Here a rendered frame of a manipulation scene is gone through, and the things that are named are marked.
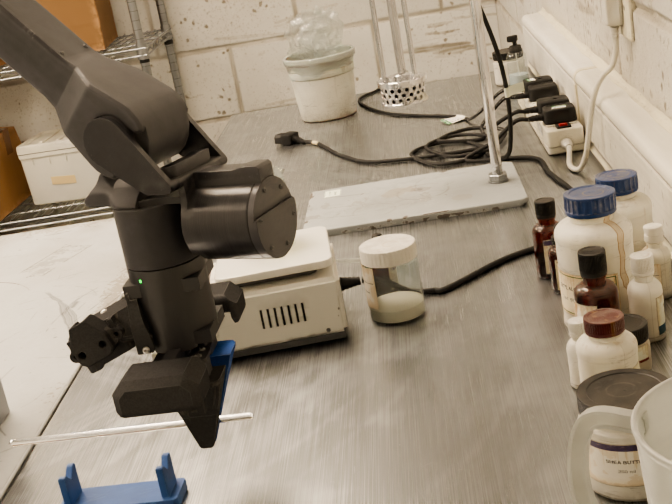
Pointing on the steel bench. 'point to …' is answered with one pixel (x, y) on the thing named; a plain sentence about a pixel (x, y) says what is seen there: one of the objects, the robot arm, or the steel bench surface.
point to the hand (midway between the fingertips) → (199, 405)
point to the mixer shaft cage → (414, 84)
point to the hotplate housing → (289, 311)
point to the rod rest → (175, 489)
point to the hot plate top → (312, 243)
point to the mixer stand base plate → (413, 199)
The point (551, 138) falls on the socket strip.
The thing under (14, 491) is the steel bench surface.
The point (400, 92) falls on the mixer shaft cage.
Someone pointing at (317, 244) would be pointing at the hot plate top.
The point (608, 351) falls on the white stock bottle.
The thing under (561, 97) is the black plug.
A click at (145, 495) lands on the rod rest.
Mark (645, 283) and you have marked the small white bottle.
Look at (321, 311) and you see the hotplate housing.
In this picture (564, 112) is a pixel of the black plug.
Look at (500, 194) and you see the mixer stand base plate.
